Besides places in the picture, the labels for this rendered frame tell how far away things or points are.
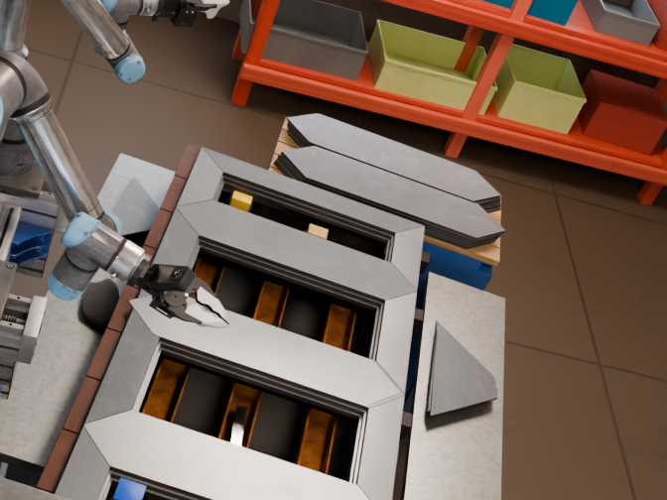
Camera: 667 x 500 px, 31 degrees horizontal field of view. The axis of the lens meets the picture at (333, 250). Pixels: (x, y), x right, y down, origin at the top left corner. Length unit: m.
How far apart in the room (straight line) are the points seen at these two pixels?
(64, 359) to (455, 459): 1.06
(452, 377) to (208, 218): 0.83
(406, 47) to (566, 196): 1.08
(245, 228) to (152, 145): 1.77
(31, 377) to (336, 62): 2.87
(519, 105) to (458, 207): 1.96
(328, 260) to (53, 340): 0.82
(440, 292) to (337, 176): 0.50
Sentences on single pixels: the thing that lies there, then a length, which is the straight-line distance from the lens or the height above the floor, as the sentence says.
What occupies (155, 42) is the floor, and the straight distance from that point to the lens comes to 5.88.
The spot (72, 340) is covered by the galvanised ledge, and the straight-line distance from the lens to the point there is 3.20.
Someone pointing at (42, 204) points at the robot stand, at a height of 0.97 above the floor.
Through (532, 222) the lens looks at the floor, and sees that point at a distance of 5.67.
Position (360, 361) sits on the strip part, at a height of 0.85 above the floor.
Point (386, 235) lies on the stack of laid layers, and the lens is 3.66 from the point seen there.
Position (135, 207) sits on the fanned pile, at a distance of 3.61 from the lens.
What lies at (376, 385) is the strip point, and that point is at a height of 0.85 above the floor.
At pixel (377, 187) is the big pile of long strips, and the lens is 3.83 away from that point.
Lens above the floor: 2.92
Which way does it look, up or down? 36 degrees down
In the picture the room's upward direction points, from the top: 23 degrees clockwise
